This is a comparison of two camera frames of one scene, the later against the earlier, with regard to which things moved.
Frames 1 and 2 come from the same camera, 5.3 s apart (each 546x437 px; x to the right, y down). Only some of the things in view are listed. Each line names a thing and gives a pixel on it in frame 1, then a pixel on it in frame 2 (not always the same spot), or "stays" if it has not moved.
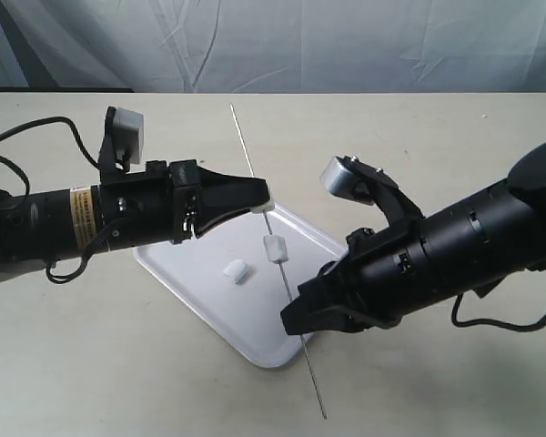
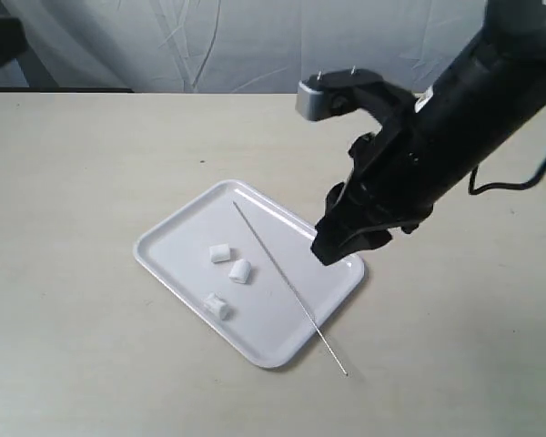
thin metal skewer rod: x=281 y=264 to x=239 y=211
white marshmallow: x=267 y=206 to x=219 y=253
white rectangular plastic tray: x=242 y=273 stays
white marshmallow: x=277 y=250 to x=216 y=303
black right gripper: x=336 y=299 to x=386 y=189
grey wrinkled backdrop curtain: x=357 y=46 stays
